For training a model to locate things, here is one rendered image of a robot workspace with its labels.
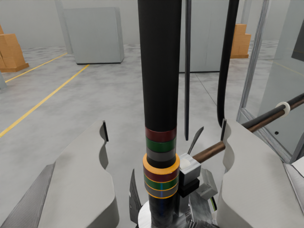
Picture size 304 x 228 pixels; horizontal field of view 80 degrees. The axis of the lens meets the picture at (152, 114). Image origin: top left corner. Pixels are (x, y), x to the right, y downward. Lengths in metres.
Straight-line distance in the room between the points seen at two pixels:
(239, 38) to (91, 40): 5.67
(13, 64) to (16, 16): 6.74
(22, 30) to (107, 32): 8.27
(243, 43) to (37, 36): 11.85
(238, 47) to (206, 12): 3.03
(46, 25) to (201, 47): 10.41
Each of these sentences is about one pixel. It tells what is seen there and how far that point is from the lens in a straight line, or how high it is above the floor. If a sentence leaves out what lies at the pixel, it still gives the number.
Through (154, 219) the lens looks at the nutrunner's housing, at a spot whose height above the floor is 1.49.
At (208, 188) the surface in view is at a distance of 0.79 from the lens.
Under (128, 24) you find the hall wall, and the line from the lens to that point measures 12.49.
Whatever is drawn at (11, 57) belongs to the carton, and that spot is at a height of 0.49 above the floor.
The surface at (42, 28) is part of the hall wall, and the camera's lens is 14.19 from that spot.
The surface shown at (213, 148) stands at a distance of 0.29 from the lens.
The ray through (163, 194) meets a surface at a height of 1.55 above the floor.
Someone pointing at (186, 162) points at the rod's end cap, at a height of 1.56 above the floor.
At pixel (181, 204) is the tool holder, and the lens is 0.29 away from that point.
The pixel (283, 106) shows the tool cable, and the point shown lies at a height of 1.57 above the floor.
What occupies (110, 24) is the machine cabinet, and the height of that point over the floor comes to 1.40.
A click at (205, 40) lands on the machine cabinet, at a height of 0.96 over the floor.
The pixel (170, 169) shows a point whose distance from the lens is 0.21.
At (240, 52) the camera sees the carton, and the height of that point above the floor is 0.20.
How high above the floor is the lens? 1.74
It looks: 29 degrees down
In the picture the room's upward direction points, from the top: 2 degrees counter-clockwise
